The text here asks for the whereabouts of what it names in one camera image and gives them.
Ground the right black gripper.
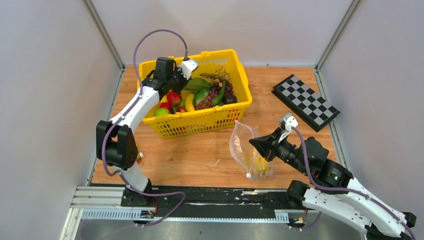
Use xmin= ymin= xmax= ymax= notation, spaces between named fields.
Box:
xmin=248 ymin=127 xmax=309 ymax=176

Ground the clear zip top bag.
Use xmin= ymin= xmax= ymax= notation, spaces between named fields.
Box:
xmin=229 ymin=120 xmax=275 ymax=181

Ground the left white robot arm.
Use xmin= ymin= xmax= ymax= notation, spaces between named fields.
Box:
xmin=95 ymin=57 xmax=199 ymax=207

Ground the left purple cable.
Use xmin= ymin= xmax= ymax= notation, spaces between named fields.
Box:
xmin=100 ymin=28 xmax=190 ymax=228

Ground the folded black chessboard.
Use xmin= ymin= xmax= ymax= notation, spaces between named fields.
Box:
xmin=271 ymin=74 xmax=340 ymax=132

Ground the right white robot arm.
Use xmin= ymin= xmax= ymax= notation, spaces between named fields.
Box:
xmin=249 ymin=127 xmax=417 ymax=240

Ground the red apple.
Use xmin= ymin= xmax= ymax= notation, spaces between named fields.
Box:
xmin=166 ymin=91 xmax=183 ymax=106

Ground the white slotted cable duct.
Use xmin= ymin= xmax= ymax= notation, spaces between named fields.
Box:
xmin=71 ymin=186 xmax=289 ymax=224

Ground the green apple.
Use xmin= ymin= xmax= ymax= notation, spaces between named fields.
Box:
xmin=153 ymin=108 xmax=171 ymax=117

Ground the green leafy vegetable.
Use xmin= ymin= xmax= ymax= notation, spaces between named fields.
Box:
xmin=183 ymin=77 xmax=212 ymax=92

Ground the dark avocado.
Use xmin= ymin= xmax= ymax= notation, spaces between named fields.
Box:
xmin=221 ymin=94 xmax=238 ymax=105

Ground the colourful toy block car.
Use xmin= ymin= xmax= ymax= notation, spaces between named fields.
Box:
xmin=136 ymin=152 xmax=145 ymax=163

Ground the red bell pepper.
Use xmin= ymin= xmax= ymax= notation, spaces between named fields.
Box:
xmin=160 ymin=102 xmax=174 ymax=114

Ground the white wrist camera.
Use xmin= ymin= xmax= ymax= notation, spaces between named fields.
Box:
xmin=179 ymin=58 xmax=199 ymax=80
xmin=277 ymin=112 xmax=298 ymax=143

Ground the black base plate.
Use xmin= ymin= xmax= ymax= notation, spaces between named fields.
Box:
xmin=120 ymin=185 xmax=305 ymax=219

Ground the green chili pepper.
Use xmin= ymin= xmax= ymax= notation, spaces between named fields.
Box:
xmin=211 ymin=81 xmax=227 ymax=106

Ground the yellow banana bunch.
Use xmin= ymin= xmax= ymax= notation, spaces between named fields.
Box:
xmin=251 ymin=156 xmax=270 ymax=175

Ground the single yellow banana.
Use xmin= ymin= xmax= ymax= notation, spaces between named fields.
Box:
xmin=184 ymin=93 xmax=195 ymax=112

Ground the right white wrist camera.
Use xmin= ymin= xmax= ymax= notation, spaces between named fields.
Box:
xmin=277 ymin=112 xmax=298 ymax=143

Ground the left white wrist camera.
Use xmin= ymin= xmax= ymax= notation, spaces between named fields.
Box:
xmin=179 ymin=58 xmax=199 ymax=80

